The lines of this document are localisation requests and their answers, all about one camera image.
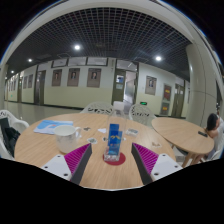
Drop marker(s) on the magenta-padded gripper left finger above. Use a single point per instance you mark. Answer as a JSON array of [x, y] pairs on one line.
[[63, 166]]

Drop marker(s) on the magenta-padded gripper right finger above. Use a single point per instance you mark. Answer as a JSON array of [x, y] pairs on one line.
[[160, 166]]

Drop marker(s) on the white ceramic mug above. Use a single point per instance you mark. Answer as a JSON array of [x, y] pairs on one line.
[[66, 138]]

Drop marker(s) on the flat round red coaster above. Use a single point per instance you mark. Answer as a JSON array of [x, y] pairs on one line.
[[120, 161]]

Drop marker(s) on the round wooden side table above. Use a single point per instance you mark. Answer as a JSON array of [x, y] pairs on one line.
[[181, 131]]

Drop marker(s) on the blue and white booklet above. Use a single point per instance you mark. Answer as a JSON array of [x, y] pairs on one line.
[[50, 126]]

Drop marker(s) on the small white card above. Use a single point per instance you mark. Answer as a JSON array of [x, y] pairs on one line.
[[132, 132]]

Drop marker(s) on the small white paper scrap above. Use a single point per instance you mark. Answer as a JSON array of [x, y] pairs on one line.
[[102, 130]]

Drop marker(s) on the black phone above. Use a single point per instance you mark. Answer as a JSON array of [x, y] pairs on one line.
[[202, 133]]

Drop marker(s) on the white plastic lattice chair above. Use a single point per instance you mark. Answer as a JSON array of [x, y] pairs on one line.
[[16, 124], [141, 114], [97, 108]]

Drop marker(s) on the black jacket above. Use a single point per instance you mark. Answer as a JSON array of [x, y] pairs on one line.
[[9, 136]]

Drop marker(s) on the person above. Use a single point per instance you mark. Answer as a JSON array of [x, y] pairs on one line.
[[213, 128]]

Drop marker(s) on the round ceiling lights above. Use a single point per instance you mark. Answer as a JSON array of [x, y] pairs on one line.
[[77, 47]]

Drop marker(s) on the framed wall portraits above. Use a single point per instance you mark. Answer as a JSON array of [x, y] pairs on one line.
[[94, 77]]

